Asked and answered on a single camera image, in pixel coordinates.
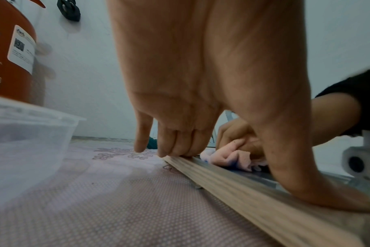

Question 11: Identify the orange cylinder with white label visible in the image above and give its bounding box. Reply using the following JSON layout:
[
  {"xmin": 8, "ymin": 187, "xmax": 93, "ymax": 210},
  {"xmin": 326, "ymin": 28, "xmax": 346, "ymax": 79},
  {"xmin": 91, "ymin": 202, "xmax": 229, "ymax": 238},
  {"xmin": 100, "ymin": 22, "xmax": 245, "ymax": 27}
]
[{"xmin": 0, "ymin": 0, "xmax": 48, "ymax": 105}]

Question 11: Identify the pink dotted floral mat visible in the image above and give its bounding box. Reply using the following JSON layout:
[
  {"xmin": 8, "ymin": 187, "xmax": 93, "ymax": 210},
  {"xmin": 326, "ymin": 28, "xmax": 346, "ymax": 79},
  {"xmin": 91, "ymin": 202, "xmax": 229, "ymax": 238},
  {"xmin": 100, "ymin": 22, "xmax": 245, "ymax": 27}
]
[{"xmin": 0, "ymin": 137, "xmax": 285, "ymax": 247}]

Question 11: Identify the pink cloth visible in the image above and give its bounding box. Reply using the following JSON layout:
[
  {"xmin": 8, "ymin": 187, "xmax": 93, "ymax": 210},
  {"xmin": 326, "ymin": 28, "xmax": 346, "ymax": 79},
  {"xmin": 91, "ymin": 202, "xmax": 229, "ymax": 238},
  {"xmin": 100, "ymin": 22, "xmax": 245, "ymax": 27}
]
[{"xmin": 200, "ymin": 140, "xmax": 268, "ymax": 172}]

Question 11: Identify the person's left hand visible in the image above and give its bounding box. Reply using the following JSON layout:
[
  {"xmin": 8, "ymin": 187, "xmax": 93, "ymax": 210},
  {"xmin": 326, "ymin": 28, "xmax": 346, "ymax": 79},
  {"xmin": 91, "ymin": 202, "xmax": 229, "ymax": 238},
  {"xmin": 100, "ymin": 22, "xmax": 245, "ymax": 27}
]
[{"xmin": 107, "ymin": 0, "xmax": 370, "ymax": 214}]

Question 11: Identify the person's right forearm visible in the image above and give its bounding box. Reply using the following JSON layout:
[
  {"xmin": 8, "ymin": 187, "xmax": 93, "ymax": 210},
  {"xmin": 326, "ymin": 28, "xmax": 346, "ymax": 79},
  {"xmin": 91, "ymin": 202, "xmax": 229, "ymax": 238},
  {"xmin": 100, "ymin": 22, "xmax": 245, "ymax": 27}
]
[{"xmin": 310, "ymin": 92, "xmax": 363, "ymax": 147}]

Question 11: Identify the clear plastic container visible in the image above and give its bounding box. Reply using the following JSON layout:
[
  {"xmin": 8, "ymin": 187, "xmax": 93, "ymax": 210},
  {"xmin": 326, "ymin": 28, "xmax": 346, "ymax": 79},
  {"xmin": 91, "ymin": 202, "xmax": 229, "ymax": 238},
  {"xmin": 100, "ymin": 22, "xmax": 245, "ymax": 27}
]
[{"xmin": 0, "ymin": 93, "xmax": 87, "ymax": 214}]

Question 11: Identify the person's right hand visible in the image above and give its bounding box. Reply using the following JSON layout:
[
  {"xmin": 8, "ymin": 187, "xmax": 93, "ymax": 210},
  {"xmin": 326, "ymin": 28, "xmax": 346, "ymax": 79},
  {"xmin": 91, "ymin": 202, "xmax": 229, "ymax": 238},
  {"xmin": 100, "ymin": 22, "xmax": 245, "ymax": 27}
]
[{"xmin": 217, "ymin": 118, "xmax": 266, "ymax": 164}]

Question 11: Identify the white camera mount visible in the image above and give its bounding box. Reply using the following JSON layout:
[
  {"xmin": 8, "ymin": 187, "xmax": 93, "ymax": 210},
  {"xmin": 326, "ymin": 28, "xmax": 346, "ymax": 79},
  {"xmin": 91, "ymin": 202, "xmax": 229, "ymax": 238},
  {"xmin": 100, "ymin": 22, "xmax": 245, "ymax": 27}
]
[{"xmin": 341, "ymin": 129, "xmax": 370, "ymax": 182}]

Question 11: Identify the wooden framed mirror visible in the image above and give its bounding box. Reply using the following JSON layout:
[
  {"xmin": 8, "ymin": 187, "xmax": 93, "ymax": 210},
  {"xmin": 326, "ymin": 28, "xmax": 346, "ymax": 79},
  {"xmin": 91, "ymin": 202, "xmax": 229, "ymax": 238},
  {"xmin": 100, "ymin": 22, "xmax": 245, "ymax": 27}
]
[{"xmin": 162, "ymin": 154, "xmax": 370, "ymax": 247}]

